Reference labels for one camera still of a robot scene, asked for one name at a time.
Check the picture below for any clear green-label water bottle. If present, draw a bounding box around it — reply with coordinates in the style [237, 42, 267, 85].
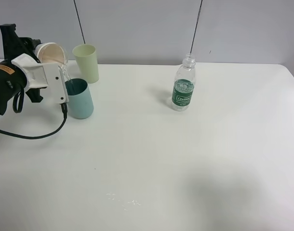
[172, 53, 196, 111]

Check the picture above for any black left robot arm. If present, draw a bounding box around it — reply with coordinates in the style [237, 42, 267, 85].
[0, 24, 43, 116]

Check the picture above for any teal blue plastic cup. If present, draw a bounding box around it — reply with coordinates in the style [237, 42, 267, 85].
[65, 78, 94, 119]

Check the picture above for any pale yellow-green plastic cup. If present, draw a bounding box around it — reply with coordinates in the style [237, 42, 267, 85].
[72, 44, 99, 84]

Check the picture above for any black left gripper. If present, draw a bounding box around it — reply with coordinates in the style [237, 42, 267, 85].
[0, 24, 43, 103]

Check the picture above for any black braided left cable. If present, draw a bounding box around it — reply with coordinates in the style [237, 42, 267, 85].
[0, 84, 68, 140]

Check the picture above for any white cup with blue sleeve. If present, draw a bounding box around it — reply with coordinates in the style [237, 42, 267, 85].
[34, 42, 68, 71]

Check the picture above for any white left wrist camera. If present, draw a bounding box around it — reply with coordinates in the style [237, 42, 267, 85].
[11, 53, 68, 104]

